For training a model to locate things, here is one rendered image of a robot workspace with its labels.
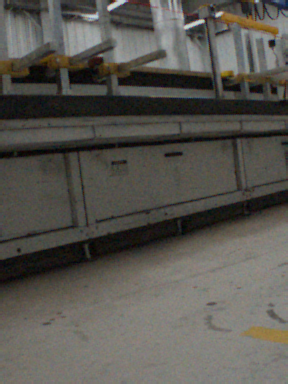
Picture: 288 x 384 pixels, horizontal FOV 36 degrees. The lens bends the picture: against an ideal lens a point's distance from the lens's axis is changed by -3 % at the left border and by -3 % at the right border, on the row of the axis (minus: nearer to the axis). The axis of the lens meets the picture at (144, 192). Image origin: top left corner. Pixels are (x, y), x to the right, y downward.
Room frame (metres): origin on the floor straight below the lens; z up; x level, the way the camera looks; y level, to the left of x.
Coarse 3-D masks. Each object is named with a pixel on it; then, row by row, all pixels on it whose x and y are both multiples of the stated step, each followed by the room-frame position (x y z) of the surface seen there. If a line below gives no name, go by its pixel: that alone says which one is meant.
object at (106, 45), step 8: (104, 40) 1.57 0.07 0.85; (112, 40) 1.56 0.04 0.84; (88, 48) 1.65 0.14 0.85; (96, 48) 1.61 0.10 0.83; (104, 48) 1.58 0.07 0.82; (112, 48) 1.58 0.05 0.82; (72, 56) 1.72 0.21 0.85; (80, 56) 1.68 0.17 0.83; (88, 56) 1.65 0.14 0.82; (72, 64) 1.73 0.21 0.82; (48, 72) 1.85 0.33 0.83
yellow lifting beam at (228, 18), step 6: (222, 18) 7.07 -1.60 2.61; (228, 18) 7.08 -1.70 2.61; (234, 18) 7.20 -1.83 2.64; (240, 18) 7.32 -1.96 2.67; (246, 18) 7.45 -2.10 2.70; (252, 18) 7.65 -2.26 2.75; (228, 24) 7.12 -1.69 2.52; (240, 24) 7.38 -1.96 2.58; (246, 24) 7.43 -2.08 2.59; (252, 24) 7.56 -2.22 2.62; (258, 24) 7.70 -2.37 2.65; (264, 24) 7.84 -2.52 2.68; (258, 30) 7.83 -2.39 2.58; (264, 30) 7.88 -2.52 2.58; (270, 30) 7.97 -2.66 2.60; (276, 30) 8.13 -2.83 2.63
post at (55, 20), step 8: (48, 0) 1.74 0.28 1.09; (56, 0) 1.73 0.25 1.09; (48, 8) 1.74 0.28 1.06; (56, 8) 1.73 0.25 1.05; (56, 16) 1.72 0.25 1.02; (56, 24) 1.72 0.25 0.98; (56, 32) 1.72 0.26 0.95; (56, 40) 1.72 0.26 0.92; (64, 40) 1.74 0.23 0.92; (64, 48) 1.74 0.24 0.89; (56, 72) 1.74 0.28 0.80; (64, 72) 1.73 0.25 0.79; (56, 80) 1.74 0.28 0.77; (64, 80) 1.73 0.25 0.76; (64, 88) 1.72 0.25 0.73
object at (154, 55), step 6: (150, 54) 1.76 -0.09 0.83; (156, 54) 1.74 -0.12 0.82; (162, 54) 1.73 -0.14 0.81; (132, 60) 1.84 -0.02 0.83; (138, 60) 1.82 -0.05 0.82; (144, 60) 1.79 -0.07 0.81; (150, 60) 1.77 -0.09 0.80; (120, 66) 1.90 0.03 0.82; (126, 66) 1.87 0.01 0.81; (132, 66) 1.85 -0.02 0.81; (138, 66) 1.85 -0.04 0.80; (96, 78) 2.02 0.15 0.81; (102, 78) 2.00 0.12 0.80
